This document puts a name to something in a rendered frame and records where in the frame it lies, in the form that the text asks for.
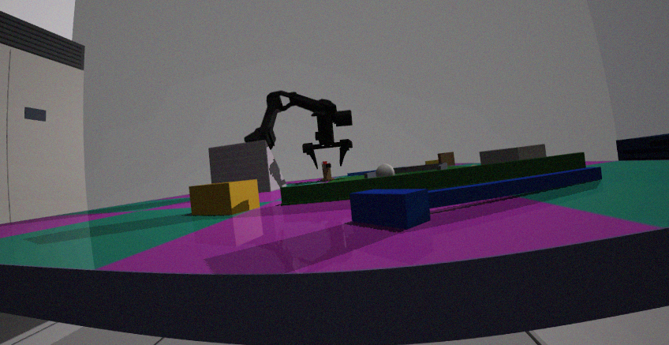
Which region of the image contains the grey ball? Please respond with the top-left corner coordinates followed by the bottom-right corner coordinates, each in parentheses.
top-left (376, 164), bottom-right (394, 178)

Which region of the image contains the brown rectangular block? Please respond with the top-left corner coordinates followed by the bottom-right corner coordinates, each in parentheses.
top-left (189, 179), bottom-right (260, 216)

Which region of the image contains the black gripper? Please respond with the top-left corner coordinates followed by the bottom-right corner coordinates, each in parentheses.
top-left (302, 127), bottom-right (353, 169)

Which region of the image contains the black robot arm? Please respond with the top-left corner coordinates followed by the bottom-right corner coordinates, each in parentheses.
top-left (245, 91), bottom-right (353, 149)

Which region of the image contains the brown cube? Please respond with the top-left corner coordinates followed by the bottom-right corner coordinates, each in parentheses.
top-left (438, 152), bottom-right (455, 166)

